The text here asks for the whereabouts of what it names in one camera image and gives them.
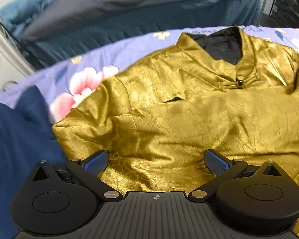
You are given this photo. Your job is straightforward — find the bed with blue sheet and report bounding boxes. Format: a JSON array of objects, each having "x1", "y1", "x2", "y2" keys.
[{"x1": 0, "y1": 0, "x2": 262, "y2": 71}]

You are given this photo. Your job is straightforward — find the gold jacket with black lining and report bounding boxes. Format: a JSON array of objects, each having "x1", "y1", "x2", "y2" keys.
[{"x1": 52, "y1": 25, "x2": 299, "y2": 239}]

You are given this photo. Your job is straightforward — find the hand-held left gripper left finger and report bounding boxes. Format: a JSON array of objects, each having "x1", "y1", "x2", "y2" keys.
[{"x1": 31, "y1": 150, "x2": 123, "y2": 202}]

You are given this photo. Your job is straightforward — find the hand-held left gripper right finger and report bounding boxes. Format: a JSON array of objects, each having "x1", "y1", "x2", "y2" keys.
[{"x1": 188, "y1": 149, "x2": 283, "y2": 202}]

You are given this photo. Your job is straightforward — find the purple floral bedsheet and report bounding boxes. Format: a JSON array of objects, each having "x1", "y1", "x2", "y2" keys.
[{"x1": 0, "y1": 25, "x2": 299, "y2": 126}]

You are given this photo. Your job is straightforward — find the navy blue cloth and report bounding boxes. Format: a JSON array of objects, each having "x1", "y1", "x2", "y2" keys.
[{"x1": 0, "y1": 85, "x2": 68, "y2": 239}]

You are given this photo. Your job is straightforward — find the blue duvet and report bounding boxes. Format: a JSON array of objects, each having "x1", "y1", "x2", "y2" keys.
[{"x1": 0, "y1": 0, "x2": 63, "y2": 40}]

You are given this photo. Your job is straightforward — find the white cabinet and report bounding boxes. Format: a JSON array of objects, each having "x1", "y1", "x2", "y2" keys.
[{"x1": 0, "y1": 0, "x2": 36, "y2": 81}]

